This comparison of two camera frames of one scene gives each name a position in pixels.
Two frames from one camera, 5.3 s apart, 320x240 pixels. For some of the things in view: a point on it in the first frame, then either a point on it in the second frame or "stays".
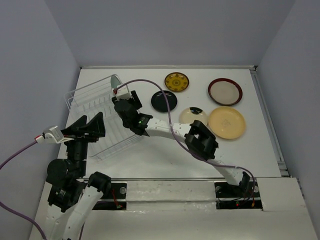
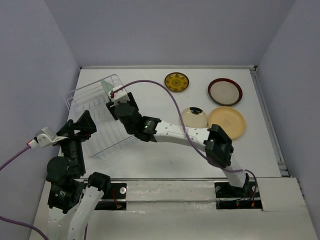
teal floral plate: x=114 y=81 -> x=107 y=86
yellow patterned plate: x=177 y=82 stays
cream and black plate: x=188 y=115 stays
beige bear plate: x=226 y=122 stays
